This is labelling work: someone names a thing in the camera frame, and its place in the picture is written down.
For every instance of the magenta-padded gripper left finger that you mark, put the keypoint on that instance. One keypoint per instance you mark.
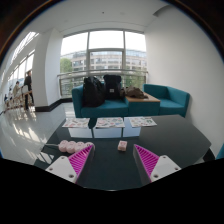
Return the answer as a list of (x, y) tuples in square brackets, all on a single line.
[(61, 168)]

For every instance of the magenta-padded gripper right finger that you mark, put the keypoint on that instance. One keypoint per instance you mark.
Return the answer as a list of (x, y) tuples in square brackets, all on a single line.
[(165, 166)]

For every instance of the small pink charger block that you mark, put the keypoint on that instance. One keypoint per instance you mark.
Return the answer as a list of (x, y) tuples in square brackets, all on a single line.
[(122, 146)]

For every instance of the pink power strip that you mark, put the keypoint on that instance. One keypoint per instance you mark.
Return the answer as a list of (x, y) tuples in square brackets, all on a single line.
[(71, 146)]

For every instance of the teal armchair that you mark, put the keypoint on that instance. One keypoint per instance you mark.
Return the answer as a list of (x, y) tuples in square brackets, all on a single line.
[(173, 103)]

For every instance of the teal sofa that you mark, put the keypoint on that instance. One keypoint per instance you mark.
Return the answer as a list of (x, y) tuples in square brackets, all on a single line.
[(110, 109)]

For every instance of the brown jacket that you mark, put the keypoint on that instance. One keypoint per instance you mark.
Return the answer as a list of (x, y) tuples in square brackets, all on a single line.
[(135, 92)]

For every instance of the group of white chairs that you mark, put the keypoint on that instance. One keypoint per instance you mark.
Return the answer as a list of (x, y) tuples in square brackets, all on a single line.
[(15, 101)]

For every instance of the bulky black backpack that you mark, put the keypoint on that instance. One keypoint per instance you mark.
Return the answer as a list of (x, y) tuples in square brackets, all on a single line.
[(93, 92)]

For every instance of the person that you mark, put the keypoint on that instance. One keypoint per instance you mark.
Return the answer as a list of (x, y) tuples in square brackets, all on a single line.
[(28, 86), (16, 89)]

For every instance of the glass balcony railing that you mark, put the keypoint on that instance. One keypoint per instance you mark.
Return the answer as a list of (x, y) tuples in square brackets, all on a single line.
[(66, 80)]

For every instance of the boxy black backpack with label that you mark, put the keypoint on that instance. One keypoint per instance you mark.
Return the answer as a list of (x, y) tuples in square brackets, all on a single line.
[(112, 86)]

